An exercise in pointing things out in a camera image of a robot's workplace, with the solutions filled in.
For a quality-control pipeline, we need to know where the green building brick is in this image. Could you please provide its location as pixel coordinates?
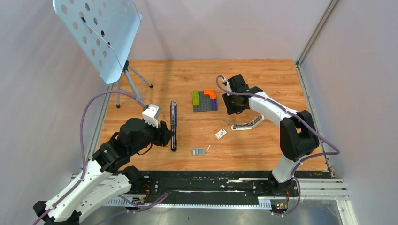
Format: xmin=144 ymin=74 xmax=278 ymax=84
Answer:
xmin=192 ymin=91 xmax=199 ymax=106

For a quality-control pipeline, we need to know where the white staple box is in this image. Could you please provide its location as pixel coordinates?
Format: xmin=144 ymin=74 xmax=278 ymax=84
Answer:
xmin=215 ymin=129 xmax=227 ymax=140

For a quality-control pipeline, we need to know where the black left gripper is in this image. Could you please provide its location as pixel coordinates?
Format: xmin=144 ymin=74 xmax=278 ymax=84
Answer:
xmin=130 ymin=118 xmax=175 ymax=155

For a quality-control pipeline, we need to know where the blue building brick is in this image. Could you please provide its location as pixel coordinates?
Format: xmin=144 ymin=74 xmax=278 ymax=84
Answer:
xmin=210 ymin=99 xmax=218 ymax=111

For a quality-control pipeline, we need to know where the grey staple tray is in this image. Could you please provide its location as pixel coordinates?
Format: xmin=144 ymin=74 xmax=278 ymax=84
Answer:
xmin=192 ymin=148 xmax=206 ymax=155

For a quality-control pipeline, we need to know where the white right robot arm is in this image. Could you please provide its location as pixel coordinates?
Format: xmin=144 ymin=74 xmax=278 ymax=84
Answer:
xmin=217 ymin=74 xmax=319 ymax=196

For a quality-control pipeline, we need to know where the grey building baseplate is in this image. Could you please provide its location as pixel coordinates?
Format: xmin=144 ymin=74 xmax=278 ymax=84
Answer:
xmin=192 ymin=91 xmax=212 ymax=113

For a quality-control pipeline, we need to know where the white stapler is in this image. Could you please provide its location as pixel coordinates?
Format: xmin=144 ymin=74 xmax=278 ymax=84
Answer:
xmin=231 ymin=114 xmax=265 ymax=131

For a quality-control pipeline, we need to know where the light blue music stand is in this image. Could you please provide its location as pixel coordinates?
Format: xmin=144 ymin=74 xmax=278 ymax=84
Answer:
xmin=52 ymin=0 xmax=146 ymax=108

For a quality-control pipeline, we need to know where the orange curved brick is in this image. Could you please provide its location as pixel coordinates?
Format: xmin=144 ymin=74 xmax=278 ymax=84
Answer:
xmin=203 ymin=89 xmax=216 ymax=100

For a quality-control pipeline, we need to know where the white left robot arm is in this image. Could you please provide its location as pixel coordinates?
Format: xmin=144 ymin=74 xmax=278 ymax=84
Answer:
xmin=33 ymin=118 xmax=174 ymax=225

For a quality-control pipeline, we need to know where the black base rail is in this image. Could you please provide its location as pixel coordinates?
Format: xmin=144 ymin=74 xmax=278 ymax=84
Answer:
xmin=105 ymin=170 xmax=349 ymax=210

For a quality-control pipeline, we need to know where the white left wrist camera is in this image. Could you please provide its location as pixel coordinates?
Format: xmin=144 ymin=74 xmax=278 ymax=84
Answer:
xmin=142 ymin=104 xmax=161 ymax=128

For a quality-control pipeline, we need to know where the blue black stapler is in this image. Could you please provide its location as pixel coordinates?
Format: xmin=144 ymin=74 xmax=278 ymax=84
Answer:
xmin=170 ymin=101 xmax=177 ymax=152

